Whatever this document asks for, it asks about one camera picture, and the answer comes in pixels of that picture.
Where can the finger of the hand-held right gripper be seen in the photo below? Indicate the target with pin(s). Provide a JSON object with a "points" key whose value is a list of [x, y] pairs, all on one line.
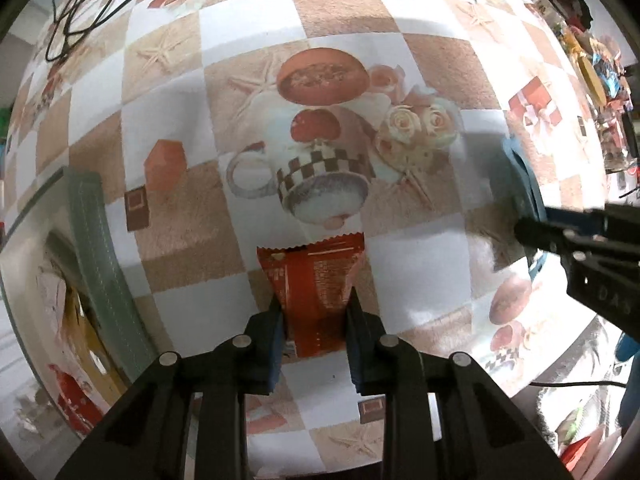
{"points": [[575, 216], [542, 235]]}

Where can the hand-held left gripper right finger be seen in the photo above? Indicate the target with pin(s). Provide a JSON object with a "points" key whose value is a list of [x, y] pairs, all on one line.
{"points": [[356, 355]]}

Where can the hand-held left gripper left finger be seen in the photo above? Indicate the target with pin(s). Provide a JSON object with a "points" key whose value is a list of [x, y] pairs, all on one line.
{"points": [[276, 355]]}

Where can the blue snack packet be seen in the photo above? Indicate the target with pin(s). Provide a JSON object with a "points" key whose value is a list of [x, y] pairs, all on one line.
{"points": [[520, 185]]}

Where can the orange red snack packet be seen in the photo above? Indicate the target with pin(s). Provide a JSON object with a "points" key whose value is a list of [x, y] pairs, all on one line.
{"points": [[315, 290]]}

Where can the yellow snack packet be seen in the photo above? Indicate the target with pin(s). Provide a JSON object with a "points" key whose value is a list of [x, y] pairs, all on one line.
{"points": [[92, 345]]}

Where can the grey storage box green rim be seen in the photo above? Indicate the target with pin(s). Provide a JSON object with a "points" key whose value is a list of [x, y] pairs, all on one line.
{"points": [[105, 270]]}

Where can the bright red snack packet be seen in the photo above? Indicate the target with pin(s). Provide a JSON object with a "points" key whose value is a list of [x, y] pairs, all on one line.
{"points": [[75, 400]]}

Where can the jar with yellow lid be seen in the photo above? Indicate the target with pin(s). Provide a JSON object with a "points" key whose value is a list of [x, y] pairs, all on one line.
{"points": [[592, 77]]}

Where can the pile of assorted snack packets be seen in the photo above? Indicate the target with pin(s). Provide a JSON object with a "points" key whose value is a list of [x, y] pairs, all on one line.
{"points": [[580, 15]]}

